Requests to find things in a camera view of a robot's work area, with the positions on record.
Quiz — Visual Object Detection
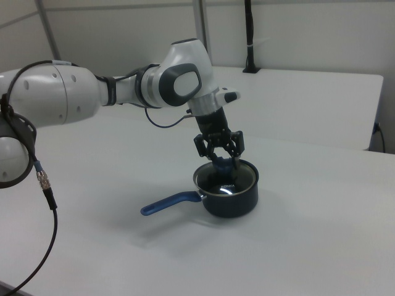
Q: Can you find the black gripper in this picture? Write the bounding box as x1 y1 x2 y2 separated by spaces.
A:
193 108 246 170

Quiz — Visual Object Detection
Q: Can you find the glass lid with blue knob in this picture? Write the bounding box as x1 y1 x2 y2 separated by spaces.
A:
193 155 259 197

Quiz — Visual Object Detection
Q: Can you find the white rectangular table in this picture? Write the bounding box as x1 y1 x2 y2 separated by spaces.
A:
95 64 385 152

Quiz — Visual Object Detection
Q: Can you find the thin dark gripper cable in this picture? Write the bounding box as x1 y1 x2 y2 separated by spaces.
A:
0 59 196 173

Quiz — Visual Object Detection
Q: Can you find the black saucepan with blue handle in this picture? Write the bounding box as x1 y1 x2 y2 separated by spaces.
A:
140 159 260 220

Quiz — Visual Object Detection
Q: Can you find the black clamped pole with cables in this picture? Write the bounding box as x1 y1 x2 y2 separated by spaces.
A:
242 0 262 74

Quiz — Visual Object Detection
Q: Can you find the grey metal partition post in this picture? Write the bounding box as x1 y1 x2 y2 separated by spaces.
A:
193 0 214 66
36 0 64 61

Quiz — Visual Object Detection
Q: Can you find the black cable with metal connector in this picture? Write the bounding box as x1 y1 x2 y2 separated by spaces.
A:
0 170 60 296

